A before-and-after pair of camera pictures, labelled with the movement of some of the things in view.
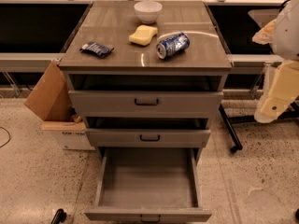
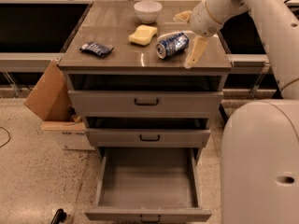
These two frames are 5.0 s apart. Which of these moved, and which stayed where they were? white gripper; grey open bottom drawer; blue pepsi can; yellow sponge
Moved: white gripper
Stayed: blue pepsi can; grey open bottom drawer; yellow sponge
